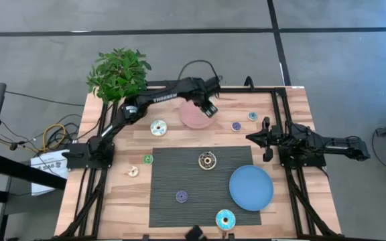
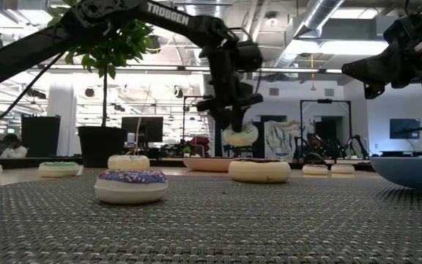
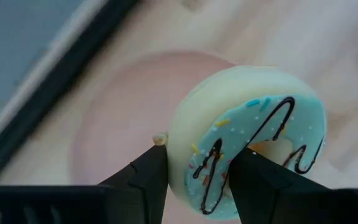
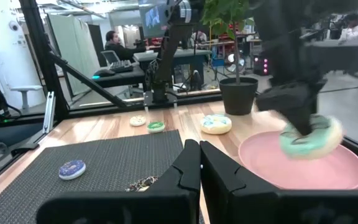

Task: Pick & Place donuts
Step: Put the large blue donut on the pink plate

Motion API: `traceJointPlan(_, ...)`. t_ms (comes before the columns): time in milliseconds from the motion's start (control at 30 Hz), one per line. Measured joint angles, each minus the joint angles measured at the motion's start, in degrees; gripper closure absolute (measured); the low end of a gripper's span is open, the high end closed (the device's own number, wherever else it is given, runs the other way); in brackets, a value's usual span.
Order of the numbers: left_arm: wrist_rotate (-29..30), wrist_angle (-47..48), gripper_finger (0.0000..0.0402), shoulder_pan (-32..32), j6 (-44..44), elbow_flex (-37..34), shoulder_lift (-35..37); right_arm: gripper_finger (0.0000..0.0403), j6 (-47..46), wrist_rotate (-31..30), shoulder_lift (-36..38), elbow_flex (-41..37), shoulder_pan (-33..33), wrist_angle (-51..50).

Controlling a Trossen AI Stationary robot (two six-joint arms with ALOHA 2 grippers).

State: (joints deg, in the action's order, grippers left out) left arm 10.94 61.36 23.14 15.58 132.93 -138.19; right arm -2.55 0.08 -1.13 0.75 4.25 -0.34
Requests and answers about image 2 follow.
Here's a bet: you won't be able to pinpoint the green iced donut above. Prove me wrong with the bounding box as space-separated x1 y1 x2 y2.
37 161 81 179

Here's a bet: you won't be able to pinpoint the white dark-drizzled donut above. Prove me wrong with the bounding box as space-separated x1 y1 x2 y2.
330 164 355 175

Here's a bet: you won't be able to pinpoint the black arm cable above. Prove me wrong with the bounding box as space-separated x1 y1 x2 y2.
0 51 67 131

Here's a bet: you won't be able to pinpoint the dark topped small donut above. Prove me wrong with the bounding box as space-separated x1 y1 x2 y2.
302 164 329 176

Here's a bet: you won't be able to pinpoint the purple-blue sprinkled donut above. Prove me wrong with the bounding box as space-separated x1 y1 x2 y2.
94 169 169 205

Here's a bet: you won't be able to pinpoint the black metal frame rig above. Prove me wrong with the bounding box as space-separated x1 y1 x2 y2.
299 98 353 162

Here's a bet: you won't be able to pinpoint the potted tree in black pot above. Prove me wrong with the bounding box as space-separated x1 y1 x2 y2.
48 0 155 169

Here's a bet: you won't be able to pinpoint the silver ventilation duct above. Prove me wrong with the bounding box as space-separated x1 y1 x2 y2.
275 0 346 69

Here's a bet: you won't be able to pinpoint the blue plate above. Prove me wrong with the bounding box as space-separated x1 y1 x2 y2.
369 156 422 199

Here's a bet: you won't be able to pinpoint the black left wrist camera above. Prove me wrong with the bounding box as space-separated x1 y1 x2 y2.
232 39 264 73

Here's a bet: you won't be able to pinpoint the person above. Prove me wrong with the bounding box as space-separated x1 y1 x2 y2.
0 133 29 159

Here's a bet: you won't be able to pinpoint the pink plate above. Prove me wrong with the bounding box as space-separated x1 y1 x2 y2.
182 157 240 173

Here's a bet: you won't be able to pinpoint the black dome object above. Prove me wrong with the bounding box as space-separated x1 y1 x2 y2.
303 153 327 165

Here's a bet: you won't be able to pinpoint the chocolate iced donut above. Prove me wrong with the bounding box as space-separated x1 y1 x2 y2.
228 158 292 184

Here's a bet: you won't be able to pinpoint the abstract wall artwork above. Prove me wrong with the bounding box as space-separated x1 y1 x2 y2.
264 120 300 161

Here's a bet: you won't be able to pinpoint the yellow hanging cord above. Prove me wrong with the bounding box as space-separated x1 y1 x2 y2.
308 54 317 92

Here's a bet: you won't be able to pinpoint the grey woven placemat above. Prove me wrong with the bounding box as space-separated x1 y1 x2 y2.
0 168 422 264

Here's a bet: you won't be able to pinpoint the red chair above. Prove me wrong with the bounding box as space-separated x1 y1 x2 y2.
190 136 211 157

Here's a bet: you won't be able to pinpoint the background black robot arms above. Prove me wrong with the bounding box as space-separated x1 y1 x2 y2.
293 132 369 162

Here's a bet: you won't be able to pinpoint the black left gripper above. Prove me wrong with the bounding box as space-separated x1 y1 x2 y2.
196 34 264 133

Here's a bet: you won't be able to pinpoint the wall-mounted screen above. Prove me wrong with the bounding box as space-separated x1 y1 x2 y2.
389 118 421 140

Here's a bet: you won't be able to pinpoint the black computer monitor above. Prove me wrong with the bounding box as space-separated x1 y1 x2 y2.
121 116 164 144

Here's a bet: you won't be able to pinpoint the cream iced donut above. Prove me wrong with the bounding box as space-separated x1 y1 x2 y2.
222 122 259 147

